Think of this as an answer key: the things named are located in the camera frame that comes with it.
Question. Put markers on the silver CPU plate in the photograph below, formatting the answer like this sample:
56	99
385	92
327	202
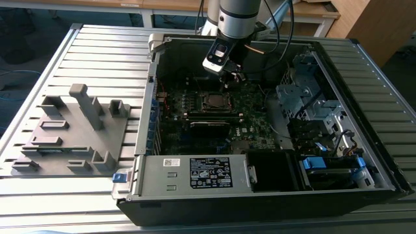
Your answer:
216	100

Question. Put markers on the metal CPU socket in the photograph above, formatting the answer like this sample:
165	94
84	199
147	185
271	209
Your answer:
201	109

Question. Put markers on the black RAM slot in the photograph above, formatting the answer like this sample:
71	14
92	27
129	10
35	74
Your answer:
212	113
212	118

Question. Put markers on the copper coloured curved tube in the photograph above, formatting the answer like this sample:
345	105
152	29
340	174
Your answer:
255	48

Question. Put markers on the silver metal drive cage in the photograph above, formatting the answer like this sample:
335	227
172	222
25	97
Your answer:
289	93

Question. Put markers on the wooden desk white legs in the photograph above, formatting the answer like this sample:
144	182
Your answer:
312	13
81	3

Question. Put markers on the green motherboard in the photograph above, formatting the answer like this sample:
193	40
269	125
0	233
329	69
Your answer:
256	126

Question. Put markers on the black graphics card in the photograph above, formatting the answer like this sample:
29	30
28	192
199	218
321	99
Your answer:
208	131

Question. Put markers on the dark chipset heat sink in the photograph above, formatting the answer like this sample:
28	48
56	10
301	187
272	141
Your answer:
240	145

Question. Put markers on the wooden cabinet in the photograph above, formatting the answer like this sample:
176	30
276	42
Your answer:
373	29

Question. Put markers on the blue disk carrier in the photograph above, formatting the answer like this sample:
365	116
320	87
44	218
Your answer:
313	162

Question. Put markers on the silver power supply unit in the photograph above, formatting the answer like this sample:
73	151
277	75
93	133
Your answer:
156	178

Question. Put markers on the grey plastic parts rack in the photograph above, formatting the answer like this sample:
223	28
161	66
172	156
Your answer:
81	136

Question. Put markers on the blue plastic case latch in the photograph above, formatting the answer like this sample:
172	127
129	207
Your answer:
119	178

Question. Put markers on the black PC case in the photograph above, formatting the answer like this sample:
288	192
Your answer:
227	209

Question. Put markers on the green RAM stick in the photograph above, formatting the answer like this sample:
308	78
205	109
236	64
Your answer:
53	151

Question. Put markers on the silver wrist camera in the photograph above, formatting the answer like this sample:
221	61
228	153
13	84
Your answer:
216	58

